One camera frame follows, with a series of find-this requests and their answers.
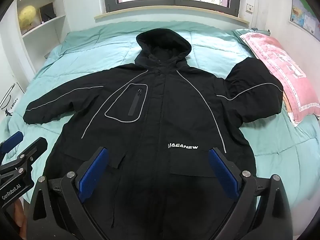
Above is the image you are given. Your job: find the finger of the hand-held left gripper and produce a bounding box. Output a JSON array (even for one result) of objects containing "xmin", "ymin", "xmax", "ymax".
[
  {"xmin": 0, "ymin": 137, "xmax": 48, "ymax": 178},
  {"xmin": 0, "ymin": 131, "xmax": 24, "ymax": 157}
]

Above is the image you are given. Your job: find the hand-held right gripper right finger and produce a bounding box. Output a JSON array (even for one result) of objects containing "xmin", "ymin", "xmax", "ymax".
[{"xmin": 208, "ymin": 147, "xmax": 294, "ymax": 240}]

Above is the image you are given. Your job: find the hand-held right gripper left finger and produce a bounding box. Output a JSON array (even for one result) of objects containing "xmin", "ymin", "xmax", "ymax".
[{"xmin": 27, "ymin": 146, "xmax": 110, "ymax": 240}]

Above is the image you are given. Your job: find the black hooded jacket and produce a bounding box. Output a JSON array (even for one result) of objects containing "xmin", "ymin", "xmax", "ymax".
[{"xmin": 23, "ymin": 29, "xmax": 284, "ymax": 240}]

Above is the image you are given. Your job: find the person's left hand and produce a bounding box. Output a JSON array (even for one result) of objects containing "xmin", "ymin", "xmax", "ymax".
[{"xmin": 9, "ymin": 196, "xmax": 29, "ymax": 232}]

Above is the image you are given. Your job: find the white bookshelf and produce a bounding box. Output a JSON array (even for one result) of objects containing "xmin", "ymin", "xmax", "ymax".
[{"xmin": 14, "ymin": 0, "xmax": 67, "ymax": 77}]

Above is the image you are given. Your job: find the green quilt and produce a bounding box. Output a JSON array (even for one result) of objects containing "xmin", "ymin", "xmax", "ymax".
[{"xmin": 0, "ymin": 21, "xmax": 320, "ymax": 189}]

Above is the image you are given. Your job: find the pink patterned pillow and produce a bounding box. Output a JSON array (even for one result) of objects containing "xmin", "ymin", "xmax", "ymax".
[{"xmin": 239, "ymin": 32, "xmax": 320, "ymax": 125}]

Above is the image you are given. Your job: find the black box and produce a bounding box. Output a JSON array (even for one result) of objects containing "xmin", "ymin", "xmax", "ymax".
[{"xmin": 38, "ymin": 2, "xmax": 57, "ymax": 22}]

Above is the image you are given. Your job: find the green pillow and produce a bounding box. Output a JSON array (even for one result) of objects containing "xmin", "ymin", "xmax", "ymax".
[{"xmin": 232, "ymin": 27, "xmax": 272, "ymax": 38}]

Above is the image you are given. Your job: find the pale window sill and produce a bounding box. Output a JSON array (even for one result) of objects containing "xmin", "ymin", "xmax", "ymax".
[{"xmin": 94, "ymin": 5, "xmax": 250, "ymax": 27}]

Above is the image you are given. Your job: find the wall map poster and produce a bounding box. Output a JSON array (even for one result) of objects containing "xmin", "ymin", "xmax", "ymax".
[{"xmin": 289, "ymin": 0, "xmax": 320, "ymax": 35}]

